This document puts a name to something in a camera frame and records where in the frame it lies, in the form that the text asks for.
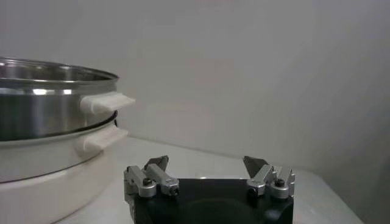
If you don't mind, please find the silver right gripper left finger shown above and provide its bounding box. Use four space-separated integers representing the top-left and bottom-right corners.
124 155 180 201

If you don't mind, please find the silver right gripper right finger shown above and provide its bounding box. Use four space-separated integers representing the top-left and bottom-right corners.
243 155 296 200

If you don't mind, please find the stainless steel steamer basket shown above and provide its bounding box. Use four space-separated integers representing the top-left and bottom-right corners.
0 57 137 142

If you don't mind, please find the white electric cooking pot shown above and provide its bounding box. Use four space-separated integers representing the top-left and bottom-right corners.
0 111 129 224

